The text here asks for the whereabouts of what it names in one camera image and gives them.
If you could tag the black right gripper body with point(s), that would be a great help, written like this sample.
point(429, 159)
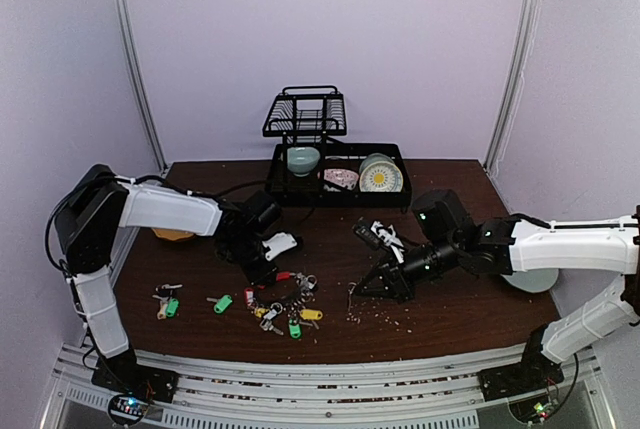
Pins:
point(398, 280)

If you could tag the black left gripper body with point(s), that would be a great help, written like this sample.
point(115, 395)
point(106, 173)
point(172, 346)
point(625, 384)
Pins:
point(253, 273)

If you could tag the large keyring with red handle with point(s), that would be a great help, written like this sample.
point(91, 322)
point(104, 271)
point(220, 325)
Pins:
point(287, 314)

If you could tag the green tagged single key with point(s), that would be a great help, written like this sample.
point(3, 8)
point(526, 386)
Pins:
point(220, 304)

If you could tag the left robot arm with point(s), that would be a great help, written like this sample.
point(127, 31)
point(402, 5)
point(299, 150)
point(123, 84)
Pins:
point(85, 223)

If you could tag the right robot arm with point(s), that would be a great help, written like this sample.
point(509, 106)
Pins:
point(515, 244)

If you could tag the green tagged key bunch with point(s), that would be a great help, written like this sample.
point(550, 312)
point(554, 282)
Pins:
point(166, 295)

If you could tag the yellow daisy plate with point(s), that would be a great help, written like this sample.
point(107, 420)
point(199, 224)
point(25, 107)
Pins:
point(381, 177)

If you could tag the pink patterned bowl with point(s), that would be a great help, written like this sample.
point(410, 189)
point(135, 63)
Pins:
point(338, 180)

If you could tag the celadon green bowl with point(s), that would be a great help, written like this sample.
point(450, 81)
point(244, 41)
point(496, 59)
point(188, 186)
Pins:
point(302, 160)

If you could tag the pale green plate behind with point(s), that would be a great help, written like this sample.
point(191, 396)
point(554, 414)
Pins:
point(374, 158)

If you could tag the light green flower plate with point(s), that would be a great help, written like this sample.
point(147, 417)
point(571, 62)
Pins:
point(533, 282)

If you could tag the right base circuit board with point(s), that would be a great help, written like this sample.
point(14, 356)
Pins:
point(533, 410)

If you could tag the base circuit board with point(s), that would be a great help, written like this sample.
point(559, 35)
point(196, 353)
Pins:
point(533, 410)
point(124, 409)

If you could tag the left base circuit board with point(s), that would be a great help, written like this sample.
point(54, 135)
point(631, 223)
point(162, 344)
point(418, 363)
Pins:
point(124, 409)

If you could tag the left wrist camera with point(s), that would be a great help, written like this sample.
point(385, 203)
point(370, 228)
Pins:
point(280, 243)

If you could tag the black wire dish rack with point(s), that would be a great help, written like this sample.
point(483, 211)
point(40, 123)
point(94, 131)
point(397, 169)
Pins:
point(314, 116)

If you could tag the aluminium front rail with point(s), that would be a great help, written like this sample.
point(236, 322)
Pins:
point(441, 392)

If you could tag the right aluminium frame post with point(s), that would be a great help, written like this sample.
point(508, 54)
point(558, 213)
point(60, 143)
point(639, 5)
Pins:
point(509, 101)

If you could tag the aluminium frame post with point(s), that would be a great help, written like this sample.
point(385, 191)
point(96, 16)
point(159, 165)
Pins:
point(137, 84)
point(509, 101)

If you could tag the left aluminium frame post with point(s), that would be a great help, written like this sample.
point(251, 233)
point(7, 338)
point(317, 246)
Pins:
point(137, 84)

